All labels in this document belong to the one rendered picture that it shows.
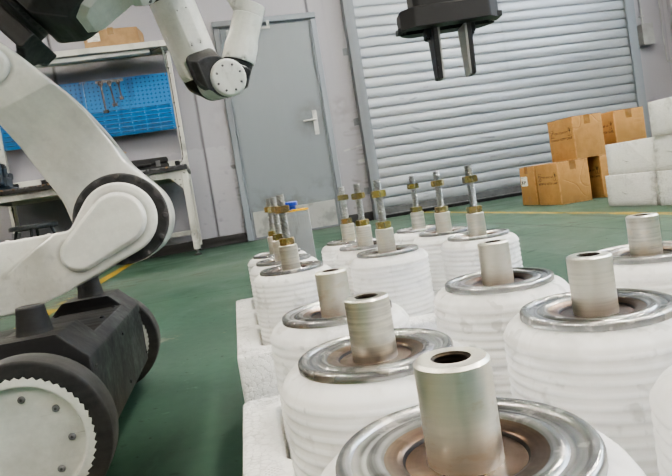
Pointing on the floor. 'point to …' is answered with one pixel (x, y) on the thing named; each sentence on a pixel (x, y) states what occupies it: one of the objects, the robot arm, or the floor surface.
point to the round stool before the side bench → (33, 228)
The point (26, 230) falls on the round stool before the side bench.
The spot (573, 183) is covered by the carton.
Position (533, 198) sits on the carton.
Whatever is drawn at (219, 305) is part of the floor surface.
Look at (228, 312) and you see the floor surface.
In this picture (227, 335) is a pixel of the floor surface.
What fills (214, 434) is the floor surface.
